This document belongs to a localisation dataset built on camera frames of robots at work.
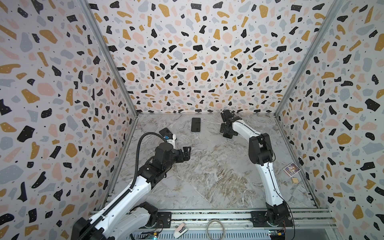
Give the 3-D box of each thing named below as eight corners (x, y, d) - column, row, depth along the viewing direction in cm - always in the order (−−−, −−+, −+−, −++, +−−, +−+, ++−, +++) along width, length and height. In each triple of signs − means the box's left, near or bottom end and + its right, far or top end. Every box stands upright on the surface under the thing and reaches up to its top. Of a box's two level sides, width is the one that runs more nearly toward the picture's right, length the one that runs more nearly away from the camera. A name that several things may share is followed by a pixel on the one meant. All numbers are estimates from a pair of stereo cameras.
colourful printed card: (290, 177, 91) (292, 175, 89) (282, 168, 94) (284, 167, 93) (299, 171, 93) (301, 170, 91) (291, 163, 97) (293, 162, 95)
